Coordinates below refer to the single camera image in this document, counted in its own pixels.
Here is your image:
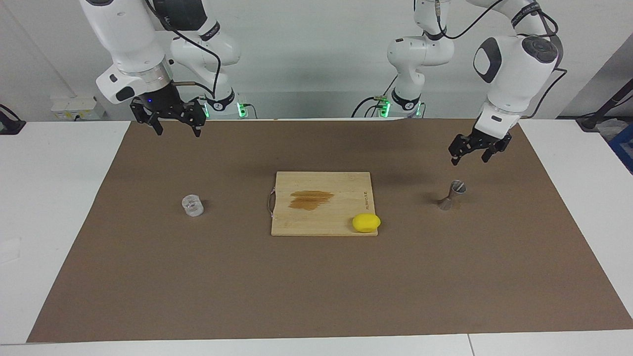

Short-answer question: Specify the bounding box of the white paper label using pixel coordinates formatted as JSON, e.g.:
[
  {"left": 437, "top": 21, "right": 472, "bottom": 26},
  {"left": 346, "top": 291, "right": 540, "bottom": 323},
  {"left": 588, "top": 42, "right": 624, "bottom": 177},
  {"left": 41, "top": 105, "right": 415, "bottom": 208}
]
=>
[{"left": 0, "top": 237, "right": 22, "bottom": 264}]

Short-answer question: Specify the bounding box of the black stand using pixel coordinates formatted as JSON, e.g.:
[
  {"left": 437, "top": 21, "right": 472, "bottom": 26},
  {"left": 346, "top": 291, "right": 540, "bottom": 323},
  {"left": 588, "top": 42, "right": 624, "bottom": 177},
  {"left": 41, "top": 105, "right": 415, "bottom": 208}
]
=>
[{"left": 576, "top": 79, "right": 633, "bottom": 132}]

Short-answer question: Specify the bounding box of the wooden cutting board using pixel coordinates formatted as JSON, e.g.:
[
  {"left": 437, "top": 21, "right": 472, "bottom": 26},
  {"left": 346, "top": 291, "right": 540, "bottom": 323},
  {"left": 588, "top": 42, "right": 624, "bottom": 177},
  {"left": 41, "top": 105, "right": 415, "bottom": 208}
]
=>
[{"left": 268, "top": 172, "right": 379, "bottom": 237}]

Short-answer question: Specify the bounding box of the black clamp mount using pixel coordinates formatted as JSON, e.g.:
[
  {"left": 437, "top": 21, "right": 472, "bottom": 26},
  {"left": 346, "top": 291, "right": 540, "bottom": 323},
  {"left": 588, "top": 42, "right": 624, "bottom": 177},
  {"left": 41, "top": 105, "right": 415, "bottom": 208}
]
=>
[{"left": 0, "top": 104, "right": 26, "bottom": 135}]

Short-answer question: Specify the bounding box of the yellow lemon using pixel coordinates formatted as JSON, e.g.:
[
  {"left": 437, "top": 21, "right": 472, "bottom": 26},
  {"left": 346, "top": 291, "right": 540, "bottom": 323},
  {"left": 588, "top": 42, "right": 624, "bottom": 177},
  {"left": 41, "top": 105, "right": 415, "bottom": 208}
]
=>
[{"left": 352, "top": 214, "right": 381, "bottom": 233}]

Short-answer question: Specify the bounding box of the brown table mat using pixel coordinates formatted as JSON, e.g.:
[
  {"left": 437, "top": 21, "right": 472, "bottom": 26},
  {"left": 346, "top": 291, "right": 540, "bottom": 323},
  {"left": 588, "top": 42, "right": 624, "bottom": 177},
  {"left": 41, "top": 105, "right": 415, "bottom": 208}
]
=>
[{"left": 27, "top": 119, "right": 633, "bottom": 343}]

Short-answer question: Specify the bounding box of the white wall socket box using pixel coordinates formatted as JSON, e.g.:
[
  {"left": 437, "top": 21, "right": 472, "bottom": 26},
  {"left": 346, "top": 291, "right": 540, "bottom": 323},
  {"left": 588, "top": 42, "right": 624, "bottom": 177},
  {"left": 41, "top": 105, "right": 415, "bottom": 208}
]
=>
[{"left": 50, "top": 96, "right": 106, "bottom": 121}]

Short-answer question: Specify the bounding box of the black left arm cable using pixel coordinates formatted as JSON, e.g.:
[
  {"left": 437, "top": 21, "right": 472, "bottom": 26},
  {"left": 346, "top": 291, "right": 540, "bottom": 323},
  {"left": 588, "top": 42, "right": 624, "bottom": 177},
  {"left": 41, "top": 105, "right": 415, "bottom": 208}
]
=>
[{"left": 435, "top": 0, "right": 568, "bottom": 119}]

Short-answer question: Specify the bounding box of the blue crate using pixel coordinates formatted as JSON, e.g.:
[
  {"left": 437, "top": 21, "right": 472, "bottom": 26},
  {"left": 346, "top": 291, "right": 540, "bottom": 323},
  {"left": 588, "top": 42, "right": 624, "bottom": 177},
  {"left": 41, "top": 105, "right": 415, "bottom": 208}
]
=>
[{"left": 607, "top": 123, "right": 633, "bottom": 174}]

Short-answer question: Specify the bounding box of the black left base cable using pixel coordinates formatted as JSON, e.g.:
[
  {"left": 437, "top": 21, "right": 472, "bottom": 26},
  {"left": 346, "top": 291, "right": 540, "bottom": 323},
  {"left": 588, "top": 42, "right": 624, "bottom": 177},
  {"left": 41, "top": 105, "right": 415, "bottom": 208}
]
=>
[{"left": 351, "top": 74, "right": 399, "bottom": 118}]

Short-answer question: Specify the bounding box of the metal double jigger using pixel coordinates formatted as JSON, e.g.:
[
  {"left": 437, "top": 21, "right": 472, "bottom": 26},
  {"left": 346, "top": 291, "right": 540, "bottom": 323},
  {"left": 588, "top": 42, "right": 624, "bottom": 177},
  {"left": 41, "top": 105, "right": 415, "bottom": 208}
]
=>
[{"left": 437, "top": 180, "right": 466, "bottom": 211}]

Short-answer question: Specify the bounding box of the small clear glass cup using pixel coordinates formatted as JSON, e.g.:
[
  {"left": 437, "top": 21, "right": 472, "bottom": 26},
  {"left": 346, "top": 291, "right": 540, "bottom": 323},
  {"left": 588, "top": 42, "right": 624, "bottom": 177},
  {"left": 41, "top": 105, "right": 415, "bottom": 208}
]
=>
[{"left": 181, "top": 194, "right": 204, "bottom": 217}]

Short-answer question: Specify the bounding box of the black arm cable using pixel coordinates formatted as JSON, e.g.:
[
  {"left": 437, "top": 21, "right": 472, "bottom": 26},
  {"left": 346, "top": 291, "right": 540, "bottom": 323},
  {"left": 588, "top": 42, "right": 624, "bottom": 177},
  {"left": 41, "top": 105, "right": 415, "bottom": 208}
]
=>
[
  {"left": 143, "top": 0, "right": 222, "bottom": 97},
  {"left": 435, "top": 0, "right": 568, "bottom": 119}
]

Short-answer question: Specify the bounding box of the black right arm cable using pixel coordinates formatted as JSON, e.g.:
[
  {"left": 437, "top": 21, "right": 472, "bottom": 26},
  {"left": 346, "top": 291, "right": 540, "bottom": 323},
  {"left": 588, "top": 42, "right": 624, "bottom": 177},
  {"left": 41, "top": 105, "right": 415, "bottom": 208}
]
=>
[{"left": 143, "top": 0, "right": 222, "bottom": 97}]

